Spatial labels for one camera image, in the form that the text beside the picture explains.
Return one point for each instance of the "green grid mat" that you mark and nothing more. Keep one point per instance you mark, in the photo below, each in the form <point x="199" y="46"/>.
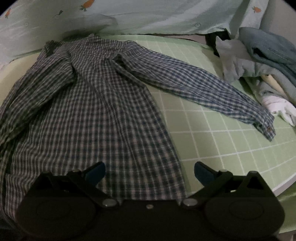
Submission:
<point x="208" y="143"/>

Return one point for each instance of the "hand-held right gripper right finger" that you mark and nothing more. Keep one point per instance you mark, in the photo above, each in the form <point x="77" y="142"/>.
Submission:
<point x="204" y="173"/>

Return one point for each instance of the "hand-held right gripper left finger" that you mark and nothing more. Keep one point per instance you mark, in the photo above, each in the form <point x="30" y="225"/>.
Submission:
<point x="96" y="172"/>

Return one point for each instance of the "carrot print bed sheet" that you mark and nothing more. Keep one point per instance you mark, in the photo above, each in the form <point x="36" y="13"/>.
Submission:
<point x="150" y="16"/>

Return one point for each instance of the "cream tube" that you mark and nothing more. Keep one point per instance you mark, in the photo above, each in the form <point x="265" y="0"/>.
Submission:
<point x="272" y="83"/>

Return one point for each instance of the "blue denim garment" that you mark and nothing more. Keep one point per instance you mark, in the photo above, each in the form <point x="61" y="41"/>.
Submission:
<point x="272" y="46"/>

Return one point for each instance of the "white garment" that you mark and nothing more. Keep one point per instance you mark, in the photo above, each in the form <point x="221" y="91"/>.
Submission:
<point x="275" y="105"/>

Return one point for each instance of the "blue plaid shirt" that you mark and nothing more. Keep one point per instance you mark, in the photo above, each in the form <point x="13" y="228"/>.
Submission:
<point x="92" y="104"/>

